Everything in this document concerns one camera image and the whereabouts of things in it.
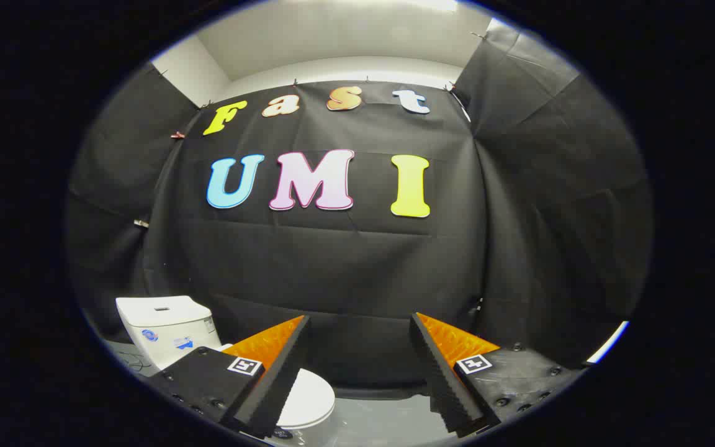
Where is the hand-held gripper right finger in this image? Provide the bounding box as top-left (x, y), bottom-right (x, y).
top-left (410, 312), bottom-right (587, 439)

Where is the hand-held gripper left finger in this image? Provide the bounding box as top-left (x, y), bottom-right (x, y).
top-left (145, 315), bottom-right (312, 440)

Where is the thin floor cable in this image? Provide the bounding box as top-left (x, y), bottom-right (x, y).
top-left (112, 348), bottom-right (155, 374)

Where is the white toilet body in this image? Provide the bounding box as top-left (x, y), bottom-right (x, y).
top-left (115, 296), bottom-right (336, 446)

